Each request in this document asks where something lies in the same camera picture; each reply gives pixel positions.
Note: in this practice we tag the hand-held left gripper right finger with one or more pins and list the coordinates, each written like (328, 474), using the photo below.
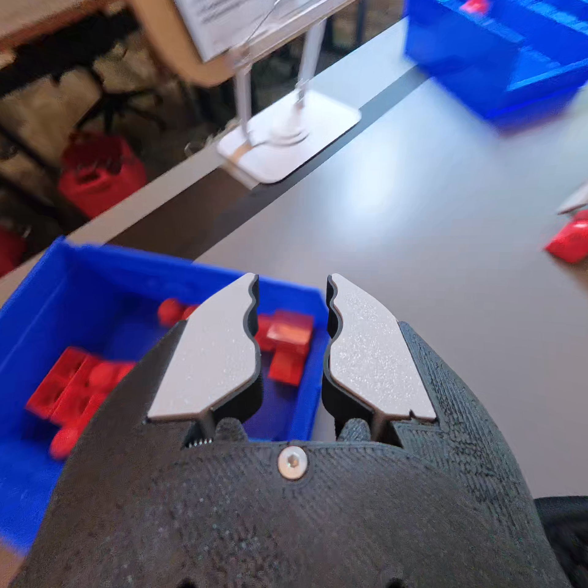
(372, 363)

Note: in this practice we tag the blue plastic bin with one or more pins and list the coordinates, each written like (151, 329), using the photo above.
(119, 285)
(459, 55)

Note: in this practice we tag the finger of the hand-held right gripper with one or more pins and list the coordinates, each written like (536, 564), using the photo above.
(578, 201)

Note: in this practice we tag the instruction sheet on white stand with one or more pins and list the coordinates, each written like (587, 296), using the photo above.
(160, 41)

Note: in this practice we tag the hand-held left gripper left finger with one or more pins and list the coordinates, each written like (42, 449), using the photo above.
(211, 358)

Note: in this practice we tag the white document stand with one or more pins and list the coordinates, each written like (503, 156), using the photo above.
(317, 124)

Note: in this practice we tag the pile of mega blocks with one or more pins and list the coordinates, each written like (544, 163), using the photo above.
(285, 335)

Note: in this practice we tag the black armrest pad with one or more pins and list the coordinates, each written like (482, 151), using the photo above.
(569, 542)

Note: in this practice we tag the red plastic jerrycan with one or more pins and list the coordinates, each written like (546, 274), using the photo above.
(101, 179)
(9, 250)

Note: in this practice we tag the printed instruction sheet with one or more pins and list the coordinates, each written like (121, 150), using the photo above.
(220, 23)

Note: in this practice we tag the red mega block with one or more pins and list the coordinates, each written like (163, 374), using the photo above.
(569, 243)

